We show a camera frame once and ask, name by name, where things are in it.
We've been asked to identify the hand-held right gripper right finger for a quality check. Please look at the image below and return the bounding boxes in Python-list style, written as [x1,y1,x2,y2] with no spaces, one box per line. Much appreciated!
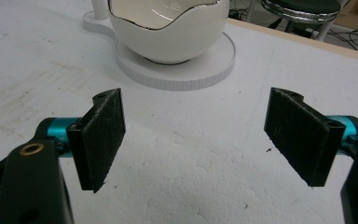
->
[263,87,347,188]

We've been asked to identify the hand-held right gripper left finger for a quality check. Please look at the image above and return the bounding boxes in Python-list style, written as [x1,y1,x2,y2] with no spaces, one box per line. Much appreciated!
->
[66,88,127,194]

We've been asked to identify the white stand with post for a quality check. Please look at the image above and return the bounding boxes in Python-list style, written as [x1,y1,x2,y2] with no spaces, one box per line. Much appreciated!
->
[82,0,237,91]

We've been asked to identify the white foam mat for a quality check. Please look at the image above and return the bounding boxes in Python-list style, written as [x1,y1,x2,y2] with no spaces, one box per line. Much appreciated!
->
[0,0,358,224]

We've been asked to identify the white metal stand leg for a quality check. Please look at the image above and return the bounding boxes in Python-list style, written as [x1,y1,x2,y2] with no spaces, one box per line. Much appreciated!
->
[315,19,337,42]

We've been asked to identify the black round stool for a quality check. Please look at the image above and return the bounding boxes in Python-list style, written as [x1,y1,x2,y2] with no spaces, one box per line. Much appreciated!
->
[260,0,343,34]

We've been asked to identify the floor cable tangle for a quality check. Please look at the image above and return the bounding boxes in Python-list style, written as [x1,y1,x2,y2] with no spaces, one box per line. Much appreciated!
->
[325,28,358,53]

